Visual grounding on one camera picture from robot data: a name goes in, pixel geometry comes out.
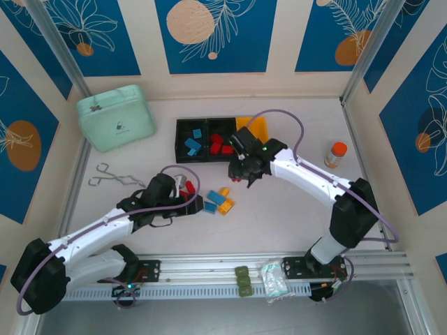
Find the yellow plastic container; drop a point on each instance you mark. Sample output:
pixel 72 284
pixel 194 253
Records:
pixel 258 127

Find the small blue lego brick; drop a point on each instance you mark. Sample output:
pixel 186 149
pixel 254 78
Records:
pixel 198 133
pixel 191 151

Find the metal tongs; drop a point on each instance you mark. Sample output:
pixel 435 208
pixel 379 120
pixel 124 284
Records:
pixel 115 178

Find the yellow lego brick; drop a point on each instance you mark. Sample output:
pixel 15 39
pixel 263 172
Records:
pixel 224 192
pixel 226 206

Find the large blue lego brick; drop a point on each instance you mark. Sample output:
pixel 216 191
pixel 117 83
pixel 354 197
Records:
pixel 216 197
pixel 192 143
pixel 210 207

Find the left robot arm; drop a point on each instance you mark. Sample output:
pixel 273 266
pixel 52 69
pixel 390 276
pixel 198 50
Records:
pixel 84 240

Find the aluminium mounting rail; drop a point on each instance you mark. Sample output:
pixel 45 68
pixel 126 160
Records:
pixel 216 267

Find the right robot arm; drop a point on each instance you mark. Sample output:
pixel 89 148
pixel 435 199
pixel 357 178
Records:
pixel 314 178

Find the orange capped bottle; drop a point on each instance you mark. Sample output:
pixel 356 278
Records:
pixel 336 155

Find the aluminium frame post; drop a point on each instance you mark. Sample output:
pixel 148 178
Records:
pixel 59 49
pixel 370 52

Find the black plastic container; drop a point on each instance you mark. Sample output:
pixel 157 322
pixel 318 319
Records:
pixel 181 157
pixel 223 127

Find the clear plastic bag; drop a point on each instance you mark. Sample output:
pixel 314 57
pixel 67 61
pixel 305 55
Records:
pixel 274 282

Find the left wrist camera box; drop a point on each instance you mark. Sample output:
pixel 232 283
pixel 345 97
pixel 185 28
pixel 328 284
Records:
pixel 180 180

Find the olive green pad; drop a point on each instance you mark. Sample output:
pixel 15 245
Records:
pixel 243 281
pixel 241 271
pixel 246 291

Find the mint green medicine bag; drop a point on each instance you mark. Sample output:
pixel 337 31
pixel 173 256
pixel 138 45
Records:
pixel 115 122

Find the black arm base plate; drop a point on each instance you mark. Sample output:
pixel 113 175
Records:
pixel 150 271
pixel 293 268

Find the aluminium side rail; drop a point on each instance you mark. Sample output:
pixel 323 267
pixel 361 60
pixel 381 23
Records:
pixel 363 160
pixel 75 188

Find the red lego brick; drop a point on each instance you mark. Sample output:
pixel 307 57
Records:
pixel 236 180
pixel 216 138
pixel 215 148
pixel 190 186
pixel 227 150

